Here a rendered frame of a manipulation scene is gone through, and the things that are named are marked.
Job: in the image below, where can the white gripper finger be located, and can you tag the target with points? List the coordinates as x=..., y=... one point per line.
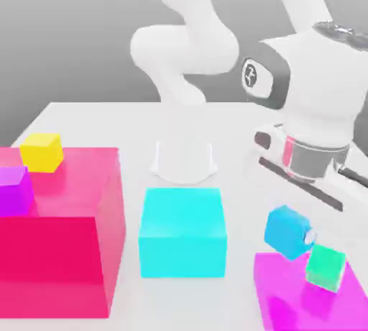
x=311, y=236

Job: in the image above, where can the large cyan box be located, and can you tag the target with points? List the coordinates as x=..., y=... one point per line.
x=182, y=236

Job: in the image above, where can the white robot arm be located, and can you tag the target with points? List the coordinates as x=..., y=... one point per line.
x=316, y=77

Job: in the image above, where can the small blue cube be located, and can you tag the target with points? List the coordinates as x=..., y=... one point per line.
x=286, y=231

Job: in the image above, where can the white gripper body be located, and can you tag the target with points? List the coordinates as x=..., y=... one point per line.
x=299, y=192

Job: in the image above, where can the small yellow cube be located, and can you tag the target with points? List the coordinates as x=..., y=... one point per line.
x=40, y=154

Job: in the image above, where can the large magenta box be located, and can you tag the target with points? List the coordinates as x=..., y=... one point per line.
x=287, y=293

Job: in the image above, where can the large pink box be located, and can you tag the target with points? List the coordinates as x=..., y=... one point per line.
x=57, y=256

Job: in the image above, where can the small purple cube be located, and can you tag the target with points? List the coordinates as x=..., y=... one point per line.
x=14, y=195

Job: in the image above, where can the small green cube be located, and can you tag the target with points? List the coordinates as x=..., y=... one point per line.
x=325, y=267

